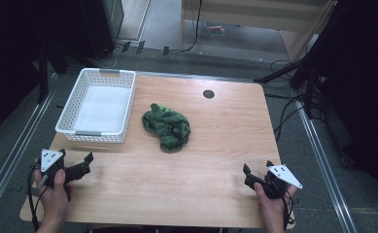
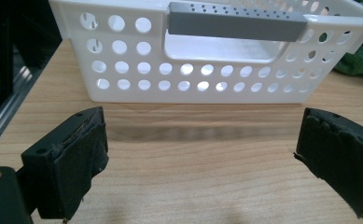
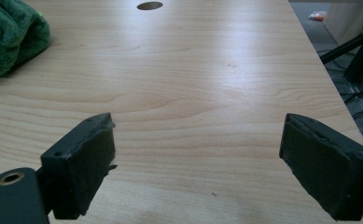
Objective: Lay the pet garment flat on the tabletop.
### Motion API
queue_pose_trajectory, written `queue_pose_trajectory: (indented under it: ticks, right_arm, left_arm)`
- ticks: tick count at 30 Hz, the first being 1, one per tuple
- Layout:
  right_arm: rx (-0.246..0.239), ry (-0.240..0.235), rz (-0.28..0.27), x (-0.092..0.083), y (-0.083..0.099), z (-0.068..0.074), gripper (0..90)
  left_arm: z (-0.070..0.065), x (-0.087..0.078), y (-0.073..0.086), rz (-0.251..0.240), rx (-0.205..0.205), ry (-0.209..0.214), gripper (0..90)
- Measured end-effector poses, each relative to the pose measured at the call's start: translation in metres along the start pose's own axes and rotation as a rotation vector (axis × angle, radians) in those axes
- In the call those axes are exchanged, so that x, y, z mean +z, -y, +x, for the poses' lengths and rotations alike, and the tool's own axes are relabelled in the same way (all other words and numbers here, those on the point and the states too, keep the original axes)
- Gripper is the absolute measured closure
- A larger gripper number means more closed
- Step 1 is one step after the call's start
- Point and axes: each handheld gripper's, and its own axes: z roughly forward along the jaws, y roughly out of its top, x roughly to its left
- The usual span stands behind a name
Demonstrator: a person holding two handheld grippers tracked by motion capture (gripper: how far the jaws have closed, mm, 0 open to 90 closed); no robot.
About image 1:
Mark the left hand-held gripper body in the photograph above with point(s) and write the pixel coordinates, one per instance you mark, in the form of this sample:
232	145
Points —
52	161

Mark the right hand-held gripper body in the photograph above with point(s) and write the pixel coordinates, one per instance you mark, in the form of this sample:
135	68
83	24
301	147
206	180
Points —
275	181

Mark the green fleece garment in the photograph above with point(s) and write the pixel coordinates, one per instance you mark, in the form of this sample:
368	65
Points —
167	127

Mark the person's right hand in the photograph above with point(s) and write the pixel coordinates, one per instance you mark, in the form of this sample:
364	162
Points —
272	207

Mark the person's left hand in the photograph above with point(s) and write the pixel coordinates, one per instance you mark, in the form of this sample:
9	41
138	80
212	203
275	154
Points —
54	197

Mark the white perforated plastic basket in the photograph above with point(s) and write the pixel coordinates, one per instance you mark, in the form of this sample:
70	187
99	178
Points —
97	106

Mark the black round table grommet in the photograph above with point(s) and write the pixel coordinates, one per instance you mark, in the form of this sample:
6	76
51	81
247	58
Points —
208	94

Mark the black metal stand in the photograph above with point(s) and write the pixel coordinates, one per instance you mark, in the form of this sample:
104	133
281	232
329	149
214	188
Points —
303	74

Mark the black floor tape piece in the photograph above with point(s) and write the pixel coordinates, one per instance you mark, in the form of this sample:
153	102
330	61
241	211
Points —
165	50
126	46
140	47

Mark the black cabinet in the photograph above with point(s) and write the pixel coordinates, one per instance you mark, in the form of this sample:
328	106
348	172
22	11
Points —
100	26

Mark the red printed booklet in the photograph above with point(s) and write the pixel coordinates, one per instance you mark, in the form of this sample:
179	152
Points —
215	30

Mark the light wooden bench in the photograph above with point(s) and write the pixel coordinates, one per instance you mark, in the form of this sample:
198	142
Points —
251	16

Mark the metal floor rail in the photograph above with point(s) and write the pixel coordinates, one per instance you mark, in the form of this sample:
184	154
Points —
15	152
326	168

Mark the black upright post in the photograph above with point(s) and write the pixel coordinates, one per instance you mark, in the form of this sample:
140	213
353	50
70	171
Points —
43	74

